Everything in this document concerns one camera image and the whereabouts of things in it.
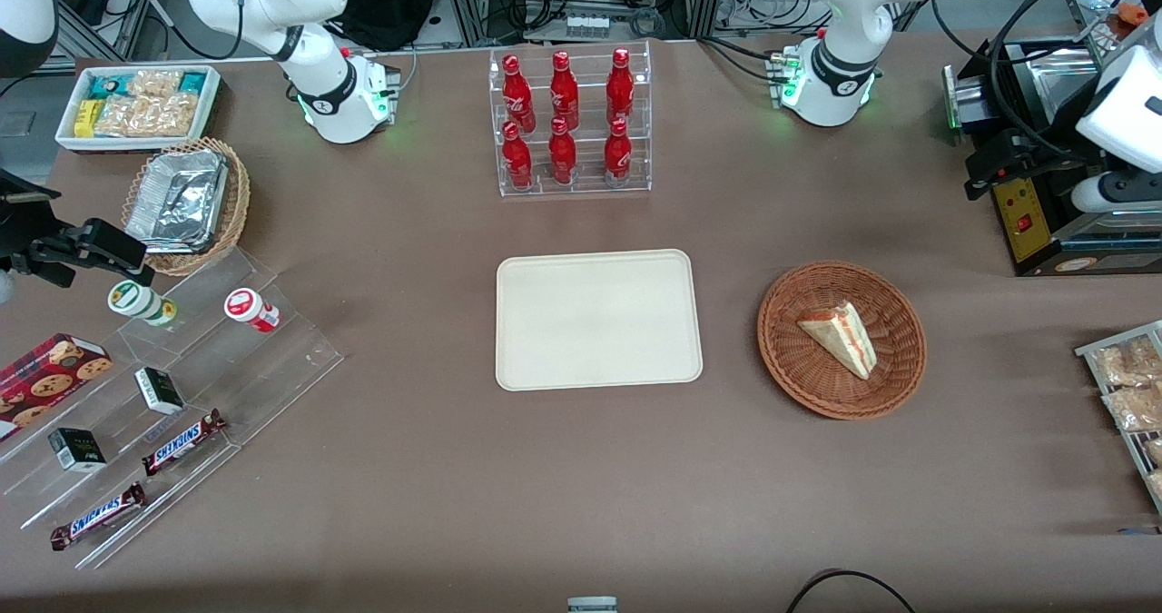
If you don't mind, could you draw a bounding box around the small black carton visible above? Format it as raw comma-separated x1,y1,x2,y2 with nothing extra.
47,427,108,474
133,366,186,417

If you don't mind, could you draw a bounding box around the black machine with yellow panel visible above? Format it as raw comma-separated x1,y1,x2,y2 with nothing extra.
942,37,1162,279

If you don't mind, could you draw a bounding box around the green lid white cup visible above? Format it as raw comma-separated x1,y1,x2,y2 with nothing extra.
107,279,179,328

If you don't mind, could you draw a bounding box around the silver foil tray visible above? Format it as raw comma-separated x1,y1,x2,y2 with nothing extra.
124,149,229,255

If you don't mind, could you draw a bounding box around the wicker basket with foil trays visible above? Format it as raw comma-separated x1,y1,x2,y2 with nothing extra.
120,136,251,278

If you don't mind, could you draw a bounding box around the red lid white cup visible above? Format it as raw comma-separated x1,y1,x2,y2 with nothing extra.
223,287,281,334

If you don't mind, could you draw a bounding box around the clear bag of crackers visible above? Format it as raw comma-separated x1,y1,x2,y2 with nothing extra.
127,69,183,99
94,93,199,138

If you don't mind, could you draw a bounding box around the Snickers chocolate bar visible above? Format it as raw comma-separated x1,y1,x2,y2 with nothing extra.
49,480,149,553
141,408,229,479

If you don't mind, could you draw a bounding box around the silver metal tray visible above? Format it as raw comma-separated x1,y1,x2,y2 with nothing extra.
1060,0,1137,71

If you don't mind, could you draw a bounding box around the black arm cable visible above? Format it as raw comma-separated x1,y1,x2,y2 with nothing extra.
930,0,1081,158

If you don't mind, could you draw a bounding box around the black cable loop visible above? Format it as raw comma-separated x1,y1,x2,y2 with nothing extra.
784,569,919,613

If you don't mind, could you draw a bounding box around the white plastic snack bin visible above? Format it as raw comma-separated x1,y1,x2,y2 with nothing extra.
54,64,223,155

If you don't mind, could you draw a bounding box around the red cola bottle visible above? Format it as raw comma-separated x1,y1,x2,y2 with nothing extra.
602,117,635,188
547,116,579,187
500,121,536,193
501,54,537,134
605,46,636,126
548,50,581,133

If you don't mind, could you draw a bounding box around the cream plastic tray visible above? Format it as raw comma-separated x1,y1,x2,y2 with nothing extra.
495,248,705,393

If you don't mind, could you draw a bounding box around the round brown wicker basket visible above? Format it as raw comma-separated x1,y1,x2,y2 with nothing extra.
756,260,929,421

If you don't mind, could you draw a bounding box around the black bag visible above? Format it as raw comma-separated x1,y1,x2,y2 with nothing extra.
329,0,442,53

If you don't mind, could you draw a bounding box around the red cookie box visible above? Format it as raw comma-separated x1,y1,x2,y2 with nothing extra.
0,332,114,443

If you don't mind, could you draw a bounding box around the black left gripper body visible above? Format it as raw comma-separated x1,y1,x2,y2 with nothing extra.
1024,133,1092,189

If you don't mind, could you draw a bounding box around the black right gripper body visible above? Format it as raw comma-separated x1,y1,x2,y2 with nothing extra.
0,170,88,274

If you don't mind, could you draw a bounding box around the clear acrylic stepped stand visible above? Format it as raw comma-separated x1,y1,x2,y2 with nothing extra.
0,248,346,570

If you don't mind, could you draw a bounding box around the clear acrylic bottle rack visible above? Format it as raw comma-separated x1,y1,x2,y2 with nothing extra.
487,40,654,199

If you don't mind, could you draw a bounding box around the tray of packaged snacks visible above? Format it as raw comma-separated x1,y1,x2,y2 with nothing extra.
1073,320,1162,516

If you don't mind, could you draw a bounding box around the triangular wrapped sandwich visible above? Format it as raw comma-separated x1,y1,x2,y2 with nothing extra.
796,300,879,381

